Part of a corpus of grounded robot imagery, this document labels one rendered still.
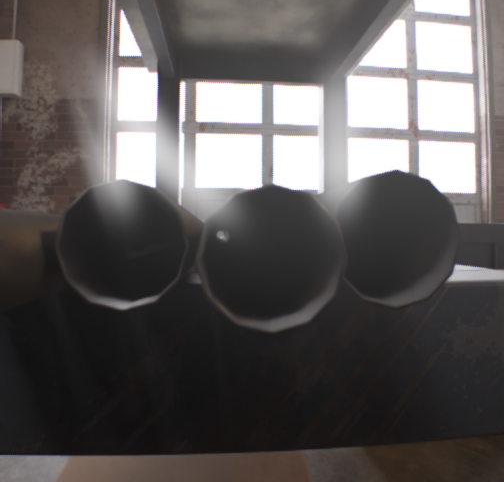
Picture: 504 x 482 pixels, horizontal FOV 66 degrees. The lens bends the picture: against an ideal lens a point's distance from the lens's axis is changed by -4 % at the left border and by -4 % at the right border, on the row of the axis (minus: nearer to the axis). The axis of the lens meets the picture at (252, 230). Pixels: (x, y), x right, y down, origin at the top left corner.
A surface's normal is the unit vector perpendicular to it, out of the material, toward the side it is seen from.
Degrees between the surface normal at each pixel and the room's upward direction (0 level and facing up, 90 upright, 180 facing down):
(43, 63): 90
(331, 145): 90
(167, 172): 90
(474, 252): 90
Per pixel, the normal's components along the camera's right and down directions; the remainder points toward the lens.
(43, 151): 0.08, -0.01
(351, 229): -0.96, 0.26
